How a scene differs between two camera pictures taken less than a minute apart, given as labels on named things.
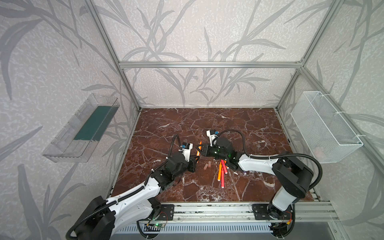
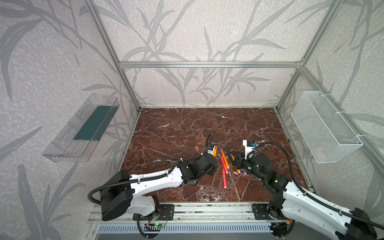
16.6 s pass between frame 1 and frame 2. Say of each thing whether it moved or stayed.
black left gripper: moved
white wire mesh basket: stayed
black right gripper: moved
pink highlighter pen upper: stayed
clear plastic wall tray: stayed
